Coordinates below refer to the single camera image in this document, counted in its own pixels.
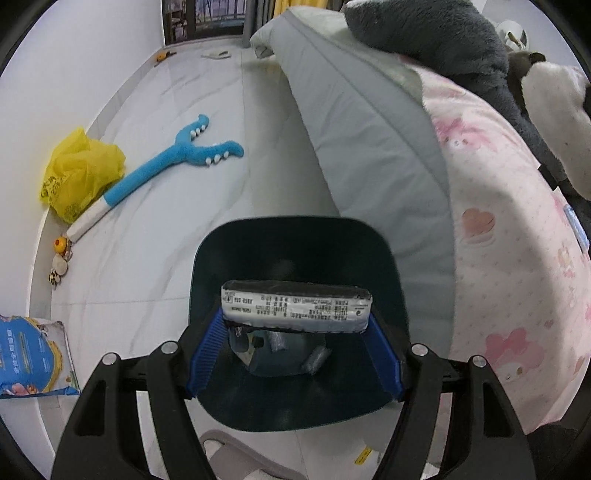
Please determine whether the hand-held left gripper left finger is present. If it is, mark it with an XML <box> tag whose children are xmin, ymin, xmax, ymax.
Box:
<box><xmin>51</xmin><ymin>309</ymin><xmax>229</xmax><ymax>480</ymax></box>

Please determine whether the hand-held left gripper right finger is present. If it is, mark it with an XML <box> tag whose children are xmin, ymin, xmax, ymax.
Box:
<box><xmin>367</xmin><ymin>309</ymin><xmax>539</xmax><ymax>480</ymax></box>

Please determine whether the silver black packet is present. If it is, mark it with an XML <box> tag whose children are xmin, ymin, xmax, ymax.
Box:
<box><xmin>221</xmin><ymin>278</ymin><xmax>373</xmax><ymax>334</ymax></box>

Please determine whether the dark green trash bin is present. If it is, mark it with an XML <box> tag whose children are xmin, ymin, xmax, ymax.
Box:
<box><xmin>188</xmin><ymin>215</ymin><xmax>411</xmax><ymax>432</ymax></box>

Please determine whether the pale grey slipper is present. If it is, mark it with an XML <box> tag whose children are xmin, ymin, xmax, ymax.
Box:
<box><xmin>201</xmin><ymin>429</ymin><xmax>296</xmax><ymax>480</ymax></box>

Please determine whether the pink printed blanket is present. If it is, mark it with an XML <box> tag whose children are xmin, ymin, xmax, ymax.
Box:
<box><xmin>418</xmin><ymin>60</ymin><xmax>591</xmax><ymax>437</ymax></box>

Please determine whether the blue printed packet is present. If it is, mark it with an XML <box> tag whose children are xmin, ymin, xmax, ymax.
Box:
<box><xmin>0</xmin><ymin>315</ymin><xmax>81</xmax><ymax>398</ymax></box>

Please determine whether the blue forked plush toy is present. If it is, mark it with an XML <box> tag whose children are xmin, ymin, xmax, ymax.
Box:
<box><xmin>67</xmin><ymin>114</ymin><xmax>244</xmax><ymax>244</ymax></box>

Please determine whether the yellow plastic bag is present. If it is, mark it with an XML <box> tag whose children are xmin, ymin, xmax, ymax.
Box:
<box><xmin>39</xmin><ymin>128</ymin><xmax>126</xmax><ymax>224</ymax></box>

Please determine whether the cream bed sheet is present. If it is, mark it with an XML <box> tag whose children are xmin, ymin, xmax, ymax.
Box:
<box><xmin>286</xmin><ymin>4</ymin><xmax>428</xmax><ymax>100</ymax></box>

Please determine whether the black white plush toy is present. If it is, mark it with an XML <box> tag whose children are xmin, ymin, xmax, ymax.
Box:
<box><xmin>505</xmin><ymin>51</ymin><xmax>591</xmax><ymax>199</ymax></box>

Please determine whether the grey fluffy blanket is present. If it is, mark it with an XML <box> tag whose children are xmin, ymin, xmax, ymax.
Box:
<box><xmin>344</xmin><ymin>0</ymin><xmax>568</xmax><ymax>185</ymax></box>

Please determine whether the dark framed window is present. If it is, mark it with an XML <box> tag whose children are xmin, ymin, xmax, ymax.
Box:
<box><xmin>161</xmin><ymin>0</ymin><xmax>252</xmax><ymax>47</ymax></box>

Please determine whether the grey curtain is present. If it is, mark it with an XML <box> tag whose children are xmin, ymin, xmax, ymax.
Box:
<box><xmin>252</xmin><ymin>0</ymin><xmax>275</xmax><ymax>26</ymax></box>

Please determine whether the round wall mirror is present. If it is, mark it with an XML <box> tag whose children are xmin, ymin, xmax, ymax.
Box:
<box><xmin>499</xmin><ymin>18</ymin><xmax>532</xmax><ymax>51</ymax></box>

